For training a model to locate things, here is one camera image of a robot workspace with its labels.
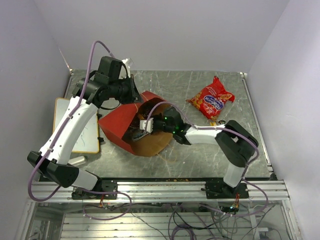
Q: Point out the silver whiteboard eraser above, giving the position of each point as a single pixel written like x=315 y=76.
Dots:
x=77 y=161

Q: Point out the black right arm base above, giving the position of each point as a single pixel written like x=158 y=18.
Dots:
x=217 y=189

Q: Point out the dark snack packet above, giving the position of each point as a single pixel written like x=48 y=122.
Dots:
x=134 y=133

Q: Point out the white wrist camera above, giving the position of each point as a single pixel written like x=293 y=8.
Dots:
x=128 y=62
x=146 y=125

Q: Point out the aluminium front frame rail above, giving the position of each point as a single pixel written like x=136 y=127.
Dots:
x=163 y=192

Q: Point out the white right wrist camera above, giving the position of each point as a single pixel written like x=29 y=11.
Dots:
x=146 y=125

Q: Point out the red paper bag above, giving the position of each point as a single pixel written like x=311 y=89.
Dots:
x=122 y=127

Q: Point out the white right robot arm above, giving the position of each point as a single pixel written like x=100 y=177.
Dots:
x=237 y=144

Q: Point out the small whiteboard yellow frame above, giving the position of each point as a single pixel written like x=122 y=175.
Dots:
x=88 y=140

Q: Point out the red cookie snack packet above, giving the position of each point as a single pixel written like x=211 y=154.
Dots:
x=212 y=99

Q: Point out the aluminium table edge rail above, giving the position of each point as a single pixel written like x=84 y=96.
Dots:
x=265 y=152

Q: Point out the yellow snack sachet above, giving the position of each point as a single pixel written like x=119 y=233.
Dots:
x=217 y=123

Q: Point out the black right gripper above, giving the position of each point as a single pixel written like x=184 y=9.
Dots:
x=155 y=118

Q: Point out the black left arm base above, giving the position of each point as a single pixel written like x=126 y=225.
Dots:
x=104 y=188

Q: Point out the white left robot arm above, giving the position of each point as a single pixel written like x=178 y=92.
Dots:
x=112 y=80

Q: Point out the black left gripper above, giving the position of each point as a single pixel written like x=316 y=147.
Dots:
x=134 y=96

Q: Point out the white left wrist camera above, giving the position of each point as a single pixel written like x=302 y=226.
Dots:
x=128 y=62

